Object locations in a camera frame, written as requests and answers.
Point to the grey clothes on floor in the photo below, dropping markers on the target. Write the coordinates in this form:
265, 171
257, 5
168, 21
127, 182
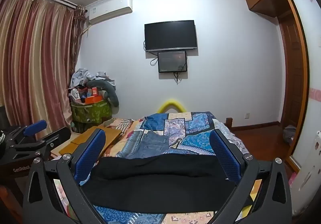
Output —
289, 134

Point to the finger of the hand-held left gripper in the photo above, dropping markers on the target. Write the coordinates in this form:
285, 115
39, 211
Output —
54, 138
35, 127

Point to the floral bed sheet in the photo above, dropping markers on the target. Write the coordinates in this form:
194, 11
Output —
121, 126

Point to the blue denim jeans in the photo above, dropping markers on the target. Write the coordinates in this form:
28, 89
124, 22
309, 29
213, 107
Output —
150, 145

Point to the white wall outlet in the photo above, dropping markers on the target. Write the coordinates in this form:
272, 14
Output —
247, 115

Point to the green patterned storage bag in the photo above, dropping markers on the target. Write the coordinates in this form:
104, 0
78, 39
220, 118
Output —
90, 116

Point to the small wooden folding table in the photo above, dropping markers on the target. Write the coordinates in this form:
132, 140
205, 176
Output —
82, 141

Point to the black pants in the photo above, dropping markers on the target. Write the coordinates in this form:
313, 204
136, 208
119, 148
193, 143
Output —
160, 178

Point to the black wall television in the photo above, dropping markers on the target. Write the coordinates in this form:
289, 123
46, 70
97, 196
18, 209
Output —
170, 35

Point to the orange box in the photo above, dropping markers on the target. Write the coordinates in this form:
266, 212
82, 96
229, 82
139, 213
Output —
93, 99

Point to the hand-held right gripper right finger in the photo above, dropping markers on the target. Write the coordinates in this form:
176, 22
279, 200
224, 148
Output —
224, 156

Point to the grey plush toy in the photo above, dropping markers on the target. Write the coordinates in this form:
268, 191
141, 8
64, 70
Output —
110, 91

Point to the white air conditioner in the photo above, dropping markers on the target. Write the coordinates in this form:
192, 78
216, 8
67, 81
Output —
110, 9

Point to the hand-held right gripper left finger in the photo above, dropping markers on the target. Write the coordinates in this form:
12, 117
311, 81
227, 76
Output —
92, 155

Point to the small black monitor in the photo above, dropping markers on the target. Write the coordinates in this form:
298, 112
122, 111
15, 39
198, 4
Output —
172, 61

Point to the striped pink curtain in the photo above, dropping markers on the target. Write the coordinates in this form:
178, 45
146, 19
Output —
37, 63

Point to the blue patchwork quilt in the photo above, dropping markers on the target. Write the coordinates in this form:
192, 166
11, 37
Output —
190, 133

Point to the yellow foam tube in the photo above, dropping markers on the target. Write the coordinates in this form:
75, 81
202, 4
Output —
171, 103

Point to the wooden bed post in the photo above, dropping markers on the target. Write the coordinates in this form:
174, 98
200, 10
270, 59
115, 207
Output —
229, 123

